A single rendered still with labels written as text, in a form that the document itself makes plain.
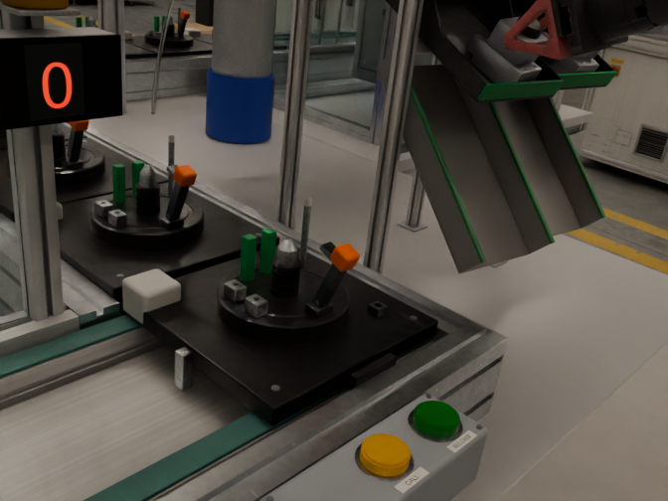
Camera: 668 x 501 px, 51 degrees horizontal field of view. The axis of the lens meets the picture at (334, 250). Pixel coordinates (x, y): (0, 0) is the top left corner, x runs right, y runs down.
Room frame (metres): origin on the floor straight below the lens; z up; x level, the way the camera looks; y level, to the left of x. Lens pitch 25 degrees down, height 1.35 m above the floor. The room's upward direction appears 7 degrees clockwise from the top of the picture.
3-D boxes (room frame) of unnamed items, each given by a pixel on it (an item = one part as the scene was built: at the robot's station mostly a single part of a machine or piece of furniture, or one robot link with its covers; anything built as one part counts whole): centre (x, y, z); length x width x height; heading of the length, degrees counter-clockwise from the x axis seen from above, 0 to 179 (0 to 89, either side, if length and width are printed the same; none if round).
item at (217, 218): (0.81, 0.24, 1.01); 0.24 x 0.24 x 0.13; 49
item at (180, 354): (0.55, 0.13, 0.95); 0.01 x 0.01 x 0.04; 49
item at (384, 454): (0.44, -0.06, 0.96); 0.04 x 0.04 x 0.02
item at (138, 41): (2.10, 0.56, 1.01); 0.24 x 0.24 x 0.13; 49
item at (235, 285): (0.62, 0.10, 1.00); 0.02 x 0.01 x 0.02; 49
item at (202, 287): (0.64, 0.05, 0.96); 0.24 x 0.24 x 0.02; 49
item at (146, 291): (0.63, 0.19, 0.97); 0.05 x 0.05 x 0.04; 49
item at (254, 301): (0.59, 0.07, 1.00); 0.02 x 0.01 x 0.02; 49
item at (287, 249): (0.64, 0.05, 1.04); 0.02 x 0.02 x 0.03
